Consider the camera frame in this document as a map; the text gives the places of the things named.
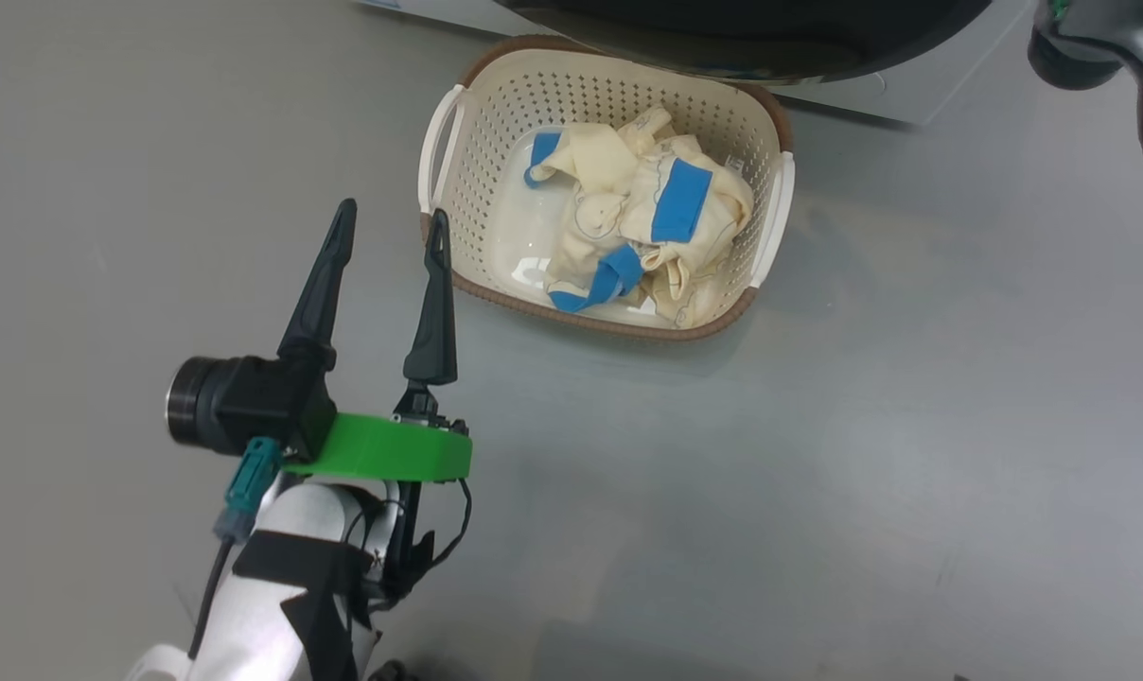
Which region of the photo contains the black round washing machine door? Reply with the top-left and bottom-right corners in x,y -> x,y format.
491,0 -> 994,86

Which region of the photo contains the teal left camera cable connector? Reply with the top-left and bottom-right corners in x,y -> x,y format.
188,437 -> 284,660

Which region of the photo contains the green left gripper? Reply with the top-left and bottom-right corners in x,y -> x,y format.
276,199 -> 473,484

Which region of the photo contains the white washing machine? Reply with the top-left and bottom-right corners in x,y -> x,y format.
354,0 -> 1036,127

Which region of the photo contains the cream perforated laundry basket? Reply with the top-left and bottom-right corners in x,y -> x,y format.
418,35 -> 797,341

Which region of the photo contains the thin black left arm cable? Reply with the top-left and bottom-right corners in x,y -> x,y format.
344,478 -> 474,606

